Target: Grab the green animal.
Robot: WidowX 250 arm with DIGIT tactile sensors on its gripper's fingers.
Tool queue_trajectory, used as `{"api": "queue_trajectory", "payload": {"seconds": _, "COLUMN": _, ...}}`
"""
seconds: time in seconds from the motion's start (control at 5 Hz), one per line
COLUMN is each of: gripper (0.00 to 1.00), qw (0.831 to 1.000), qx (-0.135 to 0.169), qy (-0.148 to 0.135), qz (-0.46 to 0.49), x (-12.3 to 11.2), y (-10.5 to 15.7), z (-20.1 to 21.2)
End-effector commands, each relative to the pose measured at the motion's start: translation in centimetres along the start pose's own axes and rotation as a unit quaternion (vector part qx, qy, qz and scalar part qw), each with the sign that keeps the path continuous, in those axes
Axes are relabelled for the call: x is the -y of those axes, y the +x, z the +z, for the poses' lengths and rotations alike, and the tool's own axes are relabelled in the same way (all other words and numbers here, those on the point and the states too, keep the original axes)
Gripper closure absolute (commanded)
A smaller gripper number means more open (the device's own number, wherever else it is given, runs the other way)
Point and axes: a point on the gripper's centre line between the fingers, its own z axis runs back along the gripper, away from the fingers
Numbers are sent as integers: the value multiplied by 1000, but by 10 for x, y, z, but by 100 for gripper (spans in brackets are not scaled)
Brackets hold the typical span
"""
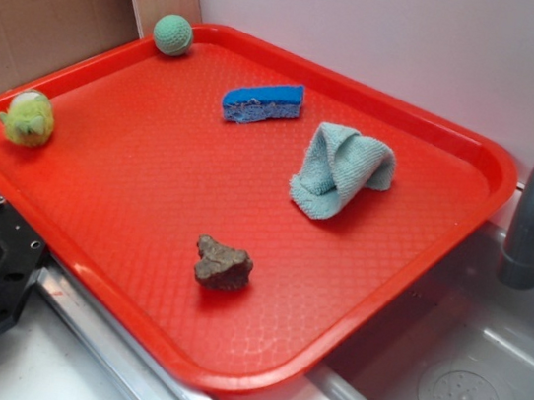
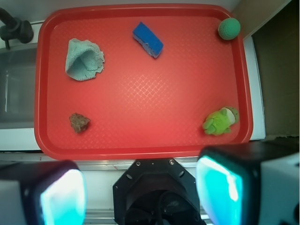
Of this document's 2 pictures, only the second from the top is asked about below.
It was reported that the metal sink basin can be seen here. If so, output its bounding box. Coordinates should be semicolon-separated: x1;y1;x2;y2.
0;44;37;129

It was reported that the red plastic tray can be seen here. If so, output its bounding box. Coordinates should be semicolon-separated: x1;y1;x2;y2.
34;4;253;160

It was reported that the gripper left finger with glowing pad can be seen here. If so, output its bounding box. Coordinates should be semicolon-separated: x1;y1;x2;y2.
0;160;87;225

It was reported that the black faucet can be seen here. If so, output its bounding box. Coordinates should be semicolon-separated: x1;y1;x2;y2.
0;8;34;50

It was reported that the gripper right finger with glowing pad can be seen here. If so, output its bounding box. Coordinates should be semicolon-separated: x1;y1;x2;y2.
195;141;300;225

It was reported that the black octagonal mount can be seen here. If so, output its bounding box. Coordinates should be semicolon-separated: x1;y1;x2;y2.
112;158;205;225

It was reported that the green plush frog toy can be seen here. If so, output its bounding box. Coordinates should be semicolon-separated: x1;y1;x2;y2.
202;106;240;136

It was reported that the brown rock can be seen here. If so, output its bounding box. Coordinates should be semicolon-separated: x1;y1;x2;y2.
69;113;90;134

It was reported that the blue sponge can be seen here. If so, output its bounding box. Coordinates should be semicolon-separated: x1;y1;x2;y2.
133;22;164;59

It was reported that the light green crumpled cloth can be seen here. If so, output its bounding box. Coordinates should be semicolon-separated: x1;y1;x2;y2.
65;38;105;82

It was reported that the green foam ball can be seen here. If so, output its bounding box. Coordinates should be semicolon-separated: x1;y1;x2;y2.
217;18;241;40

